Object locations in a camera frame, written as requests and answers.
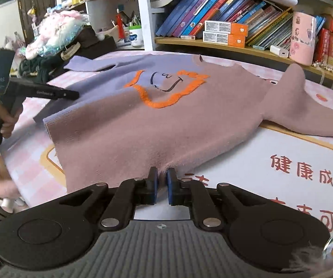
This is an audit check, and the orange and white box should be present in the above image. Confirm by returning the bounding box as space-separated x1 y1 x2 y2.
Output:
204 20 249 37
202 31 246 49

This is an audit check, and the black bag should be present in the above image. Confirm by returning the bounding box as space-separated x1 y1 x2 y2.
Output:
75 25 118 56

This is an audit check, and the pearl bead string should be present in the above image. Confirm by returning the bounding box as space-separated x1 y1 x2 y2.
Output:
311 60 333 79

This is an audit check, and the dark green knit cloth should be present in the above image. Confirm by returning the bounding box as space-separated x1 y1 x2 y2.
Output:
18 54 58 82

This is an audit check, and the pink checked printed bed sheet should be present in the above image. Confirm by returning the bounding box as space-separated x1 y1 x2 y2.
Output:
0 49 333 238

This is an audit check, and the purple and mauve sweater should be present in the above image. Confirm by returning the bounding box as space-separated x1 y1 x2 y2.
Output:
33 54 333 195

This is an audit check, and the white jar with blue label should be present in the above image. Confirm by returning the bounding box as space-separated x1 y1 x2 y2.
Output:
128 25 144 47

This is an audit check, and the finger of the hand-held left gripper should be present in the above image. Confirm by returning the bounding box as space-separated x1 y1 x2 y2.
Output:
46 85 80 101

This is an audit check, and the grey furry cloth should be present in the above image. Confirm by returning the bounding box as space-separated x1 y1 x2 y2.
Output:
287 245 331 271

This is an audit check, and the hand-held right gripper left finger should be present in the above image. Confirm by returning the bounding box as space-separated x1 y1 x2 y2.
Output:
78 166 159 230

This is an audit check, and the pen holder with pens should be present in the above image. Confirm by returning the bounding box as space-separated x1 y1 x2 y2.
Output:
111 8 141 39

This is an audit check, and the row of red books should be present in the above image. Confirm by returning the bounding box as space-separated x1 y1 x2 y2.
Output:
314 14 333 70

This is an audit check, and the pink printed tissue pack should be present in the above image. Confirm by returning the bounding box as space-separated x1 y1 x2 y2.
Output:
289 11 318 66

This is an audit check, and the white charger plug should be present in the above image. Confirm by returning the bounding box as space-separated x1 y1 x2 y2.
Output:
270 44 289 57

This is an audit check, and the brown wooden door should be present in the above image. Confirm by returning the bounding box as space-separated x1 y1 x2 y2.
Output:
15 0 55 45

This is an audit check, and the pile of pink plush clothes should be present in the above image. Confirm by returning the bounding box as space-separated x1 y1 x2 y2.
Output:
25 9 89 59

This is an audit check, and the row of colourful books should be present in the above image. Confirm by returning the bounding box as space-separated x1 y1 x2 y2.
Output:
154 0 296 51

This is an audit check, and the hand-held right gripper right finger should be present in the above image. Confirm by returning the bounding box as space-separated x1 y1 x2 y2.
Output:
166 168 258 230

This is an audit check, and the white wooden bookshelf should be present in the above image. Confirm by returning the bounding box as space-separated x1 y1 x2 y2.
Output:
59 0 333 95

